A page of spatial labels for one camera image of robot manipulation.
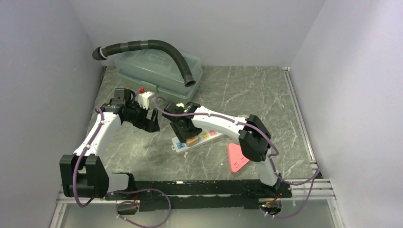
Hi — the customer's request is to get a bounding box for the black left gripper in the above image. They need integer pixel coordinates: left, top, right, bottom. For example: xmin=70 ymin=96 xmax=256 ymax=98
xmin=125 ymin=101 xmax=160 ymax=132

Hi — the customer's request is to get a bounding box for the white multicolour power strip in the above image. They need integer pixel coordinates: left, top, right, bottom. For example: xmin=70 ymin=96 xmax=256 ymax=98
xmin=171 ymin=130 xmax=224 ymax=154

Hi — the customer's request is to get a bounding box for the pink triangular power strip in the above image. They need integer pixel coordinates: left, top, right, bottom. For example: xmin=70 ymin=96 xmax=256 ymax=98
xmin=228 ymin=143 xmax=249 ymax=173

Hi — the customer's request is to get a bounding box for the tan cube plug adapter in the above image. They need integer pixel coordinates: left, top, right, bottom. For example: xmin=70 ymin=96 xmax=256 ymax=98
xmin=185 ymin=136 xmax=199 ymax=147

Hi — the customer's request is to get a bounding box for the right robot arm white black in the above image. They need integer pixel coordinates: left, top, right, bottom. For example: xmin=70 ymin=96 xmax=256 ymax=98
xmin=160 ymin=102 xmax=280 ymax=197

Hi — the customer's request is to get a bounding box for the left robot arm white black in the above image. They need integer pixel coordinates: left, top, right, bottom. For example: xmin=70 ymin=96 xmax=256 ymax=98
xmin=59 ymin=88 xmax=160 ymax=200

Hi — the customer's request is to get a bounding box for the translucent green plastic box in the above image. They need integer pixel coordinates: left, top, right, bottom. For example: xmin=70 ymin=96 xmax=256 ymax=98
xmin=114 ymin=50 xmax=203 ymax=104

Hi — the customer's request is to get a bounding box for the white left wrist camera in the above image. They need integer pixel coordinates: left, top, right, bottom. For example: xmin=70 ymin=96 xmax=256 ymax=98
xmin=136 ymin=87 xmax=155 ymax=110

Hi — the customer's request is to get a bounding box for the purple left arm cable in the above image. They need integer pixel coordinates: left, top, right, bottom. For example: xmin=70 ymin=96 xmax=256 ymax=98
xmin=72 ymin=106 xmax=106 ymax=209

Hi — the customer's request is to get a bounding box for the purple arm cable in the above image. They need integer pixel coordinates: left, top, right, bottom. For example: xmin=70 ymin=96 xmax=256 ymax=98
xmin=72 ymin=106 xmax=106 ymax=209
xmin=153 ymin=96 xmax=321 ymax=186

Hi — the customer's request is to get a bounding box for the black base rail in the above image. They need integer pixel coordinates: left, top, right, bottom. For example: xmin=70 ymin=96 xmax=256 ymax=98
xmin=105 ymin=180 xmax=292 ymax=212

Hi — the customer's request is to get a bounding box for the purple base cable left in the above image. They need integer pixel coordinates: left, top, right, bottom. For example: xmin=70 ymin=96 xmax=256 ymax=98
xmin=115 ymin=189 xmax=172 ymax=228

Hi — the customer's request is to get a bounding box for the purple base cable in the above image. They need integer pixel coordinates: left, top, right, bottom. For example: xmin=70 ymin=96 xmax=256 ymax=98
xmin=264 ymin=184 xmax=316 ymax=220
xmin=115 ymin=189 xmax=172 ymax=228

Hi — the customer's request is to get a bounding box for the black corrugated hose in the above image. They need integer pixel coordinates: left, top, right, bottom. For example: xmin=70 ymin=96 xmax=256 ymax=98
xmin=92 ymin=39 xmax=197 ymax=88

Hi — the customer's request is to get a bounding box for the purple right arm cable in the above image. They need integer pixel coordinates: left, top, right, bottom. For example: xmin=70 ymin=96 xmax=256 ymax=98
xmin=153 ymin=96 xmax=321 ymax=186

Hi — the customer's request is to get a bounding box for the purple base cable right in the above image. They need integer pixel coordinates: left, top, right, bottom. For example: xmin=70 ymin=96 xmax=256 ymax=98
xmin=264 ymin=184 xmax=316 ymax=220

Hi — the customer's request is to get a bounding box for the aluminium frame rail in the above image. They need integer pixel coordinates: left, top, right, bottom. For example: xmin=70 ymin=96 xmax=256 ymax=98
xmin=60 ymin=66 xmax=342 ymax=228

